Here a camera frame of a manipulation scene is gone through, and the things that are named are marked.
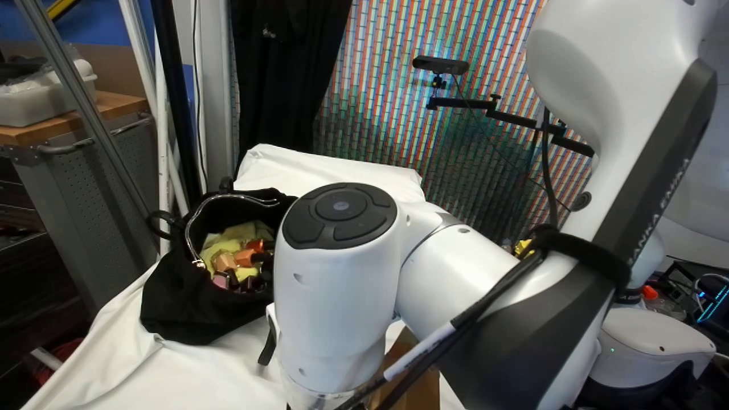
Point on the pale red nail polish bottle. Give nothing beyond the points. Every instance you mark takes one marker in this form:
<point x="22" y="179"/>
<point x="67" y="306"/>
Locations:
<point x="245" y="256"/>

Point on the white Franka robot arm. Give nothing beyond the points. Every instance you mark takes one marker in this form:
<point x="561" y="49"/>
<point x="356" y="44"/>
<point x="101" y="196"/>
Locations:
<point x="332" y="303"/>

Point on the black curtain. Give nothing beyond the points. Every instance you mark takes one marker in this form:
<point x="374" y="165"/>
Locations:
<point x="288" y="75"/>

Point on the yellow cloth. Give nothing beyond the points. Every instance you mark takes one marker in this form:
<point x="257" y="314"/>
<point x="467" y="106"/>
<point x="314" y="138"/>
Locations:
<point x="217" y="243"/>

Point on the yellow red emergency stop button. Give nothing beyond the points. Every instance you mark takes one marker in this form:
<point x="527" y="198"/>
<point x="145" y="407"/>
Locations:
<point x="521" y="247"/>

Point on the tan wrist plate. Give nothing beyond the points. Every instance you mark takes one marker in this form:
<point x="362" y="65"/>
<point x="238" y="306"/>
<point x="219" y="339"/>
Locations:
<point x="411" y="379"/>

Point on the black fabric handbag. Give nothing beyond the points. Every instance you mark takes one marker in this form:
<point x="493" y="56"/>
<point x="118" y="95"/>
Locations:
<point x="173" y="310"/>

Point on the white tablecloth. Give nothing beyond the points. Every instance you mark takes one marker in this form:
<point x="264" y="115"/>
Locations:
<point x="151" y="364"/>

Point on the grey metal cabinet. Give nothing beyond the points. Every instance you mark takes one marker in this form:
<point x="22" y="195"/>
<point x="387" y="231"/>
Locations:
<point x="82" y="205"/>

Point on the slanted aluminium pole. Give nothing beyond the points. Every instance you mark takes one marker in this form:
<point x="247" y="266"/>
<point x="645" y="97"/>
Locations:
<point x="82" y="106"/>

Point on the wooden board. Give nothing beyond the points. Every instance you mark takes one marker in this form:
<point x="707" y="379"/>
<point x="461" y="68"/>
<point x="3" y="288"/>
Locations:
<point x="69" y="118"/>

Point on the white plastic container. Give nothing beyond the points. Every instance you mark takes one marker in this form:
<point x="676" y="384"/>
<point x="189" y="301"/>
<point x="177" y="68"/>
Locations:
<point x="36" y="95"/>

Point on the blue lit device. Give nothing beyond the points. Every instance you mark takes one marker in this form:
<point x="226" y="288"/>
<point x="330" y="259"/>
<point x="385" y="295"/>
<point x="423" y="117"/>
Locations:
<point x="715" y="300"/>

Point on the black camera on stand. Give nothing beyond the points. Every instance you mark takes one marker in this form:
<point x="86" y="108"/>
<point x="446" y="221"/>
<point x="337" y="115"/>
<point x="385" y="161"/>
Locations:
<point x="440" y="65"/>

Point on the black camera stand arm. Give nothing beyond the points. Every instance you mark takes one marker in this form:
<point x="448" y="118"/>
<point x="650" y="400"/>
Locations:
<point x="502" y="115"/>

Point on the black frame post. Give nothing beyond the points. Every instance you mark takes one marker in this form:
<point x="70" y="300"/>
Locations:
<point x="177" y="99"/>

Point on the white frame tube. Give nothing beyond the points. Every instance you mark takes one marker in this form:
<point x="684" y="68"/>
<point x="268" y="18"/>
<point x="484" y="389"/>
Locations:
<point x="155" y="115"/>

